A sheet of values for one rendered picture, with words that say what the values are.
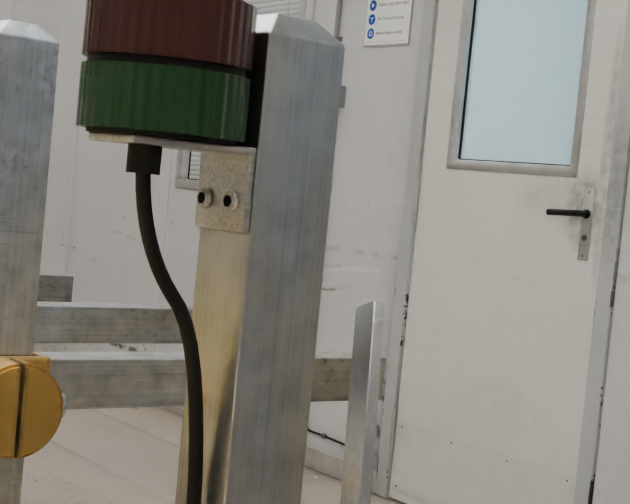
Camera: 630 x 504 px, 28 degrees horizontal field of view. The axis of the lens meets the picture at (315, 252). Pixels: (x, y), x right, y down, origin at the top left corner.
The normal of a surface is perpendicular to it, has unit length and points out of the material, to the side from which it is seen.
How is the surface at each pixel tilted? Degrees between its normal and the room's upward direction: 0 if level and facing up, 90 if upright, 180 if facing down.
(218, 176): 90
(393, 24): 90
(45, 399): 90
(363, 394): 76
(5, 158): 90
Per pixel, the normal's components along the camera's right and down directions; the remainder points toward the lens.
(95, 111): -0.65, -0.03
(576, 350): -0.80, -0.04
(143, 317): 0.59, 0.10
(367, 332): -0.80, -0.30
